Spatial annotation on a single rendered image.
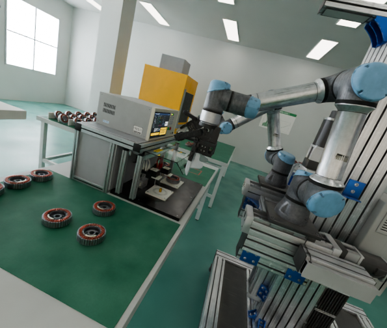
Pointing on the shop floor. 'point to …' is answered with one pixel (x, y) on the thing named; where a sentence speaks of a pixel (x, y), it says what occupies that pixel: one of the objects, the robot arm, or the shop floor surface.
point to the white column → (111, 49)
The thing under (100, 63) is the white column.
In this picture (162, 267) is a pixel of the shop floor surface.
